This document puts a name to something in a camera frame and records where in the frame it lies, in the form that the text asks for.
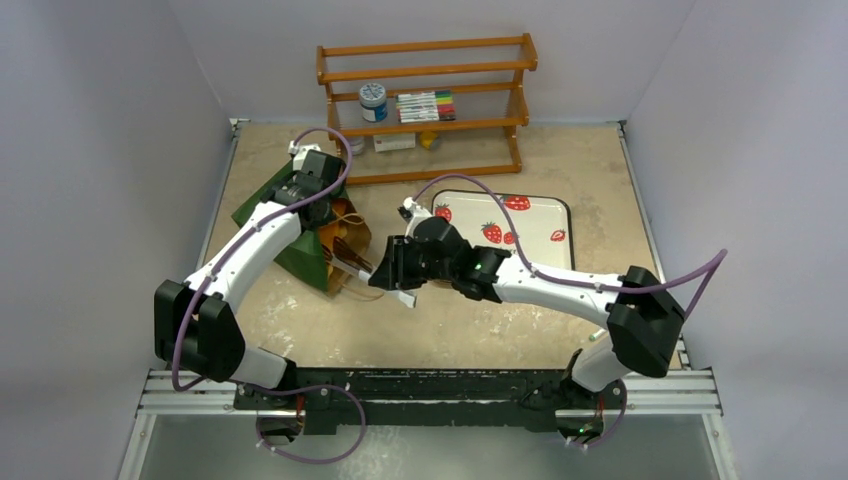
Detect metal tongs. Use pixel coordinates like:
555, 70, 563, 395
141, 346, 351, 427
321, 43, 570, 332
322, 242, 417, 309

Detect small jar lower shelf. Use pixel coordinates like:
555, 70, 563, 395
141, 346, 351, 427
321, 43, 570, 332
348, 136, 366, 156

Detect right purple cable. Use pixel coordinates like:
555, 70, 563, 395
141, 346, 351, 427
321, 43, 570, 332
411, 173, 729, 319

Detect strawberry print white tray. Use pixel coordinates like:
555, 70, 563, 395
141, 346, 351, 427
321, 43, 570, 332
431, 190, 574, 270

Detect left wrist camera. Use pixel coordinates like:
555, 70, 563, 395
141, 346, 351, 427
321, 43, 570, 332
288, 141, 322, 171

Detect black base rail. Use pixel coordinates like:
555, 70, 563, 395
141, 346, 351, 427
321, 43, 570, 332
234, 367, 625, 436

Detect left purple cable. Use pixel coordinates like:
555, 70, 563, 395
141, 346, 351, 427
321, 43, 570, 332
170, 127, 354, 393

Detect wooden shelf rack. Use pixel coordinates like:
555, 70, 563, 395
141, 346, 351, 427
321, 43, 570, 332
315, 32, 538, 176

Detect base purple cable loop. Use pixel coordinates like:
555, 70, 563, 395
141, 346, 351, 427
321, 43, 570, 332
254, 382, 368, 465

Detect white small box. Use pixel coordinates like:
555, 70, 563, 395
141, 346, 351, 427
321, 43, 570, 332
372, 133, 416, 153

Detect coloured marker set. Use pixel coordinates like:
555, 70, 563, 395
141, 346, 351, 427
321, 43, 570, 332
395, 90, 456, 124

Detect green brown paper bag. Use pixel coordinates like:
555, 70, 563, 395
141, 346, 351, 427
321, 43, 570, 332
274, 189, 372, 298

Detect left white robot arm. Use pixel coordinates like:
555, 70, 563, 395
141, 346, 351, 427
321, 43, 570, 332
154, 147, 347, 409

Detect blue white jar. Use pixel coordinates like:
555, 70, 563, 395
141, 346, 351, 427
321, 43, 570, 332
358, 82, 388, 123

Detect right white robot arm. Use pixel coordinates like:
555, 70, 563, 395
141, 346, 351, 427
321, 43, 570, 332
368, 217, 684, 407

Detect yellow small cube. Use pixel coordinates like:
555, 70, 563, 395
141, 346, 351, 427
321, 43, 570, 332
419, 131, 440, 150

